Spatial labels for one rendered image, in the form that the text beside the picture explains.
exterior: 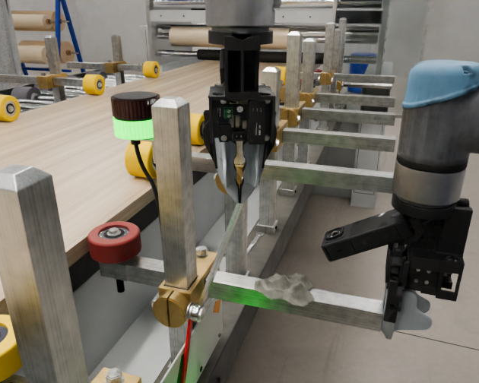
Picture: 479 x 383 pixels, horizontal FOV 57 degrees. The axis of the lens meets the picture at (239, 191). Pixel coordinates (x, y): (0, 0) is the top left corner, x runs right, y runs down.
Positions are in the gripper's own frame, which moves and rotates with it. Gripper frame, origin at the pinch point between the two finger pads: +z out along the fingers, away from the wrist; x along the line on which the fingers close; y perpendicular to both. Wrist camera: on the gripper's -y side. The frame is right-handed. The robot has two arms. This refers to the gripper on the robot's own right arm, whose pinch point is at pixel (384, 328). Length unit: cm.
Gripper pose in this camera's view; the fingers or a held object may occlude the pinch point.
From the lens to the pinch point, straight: 66.2
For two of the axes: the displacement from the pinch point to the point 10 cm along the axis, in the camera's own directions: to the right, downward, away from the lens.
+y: 9.5, 1.2, -2.9
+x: 3.1, -3.7, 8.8
